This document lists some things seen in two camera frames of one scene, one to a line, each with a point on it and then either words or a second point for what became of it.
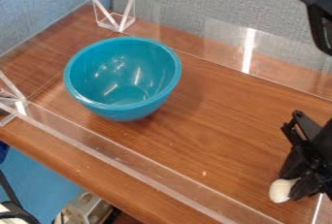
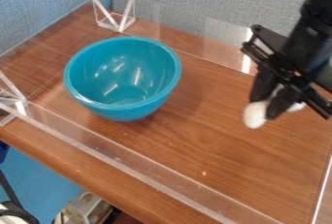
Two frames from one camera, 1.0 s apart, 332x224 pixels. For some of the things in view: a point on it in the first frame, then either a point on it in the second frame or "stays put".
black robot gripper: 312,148 to 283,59
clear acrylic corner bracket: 113,20 stays put
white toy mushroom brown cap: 279,189 to 255,112
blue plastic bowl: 123,77 stays put
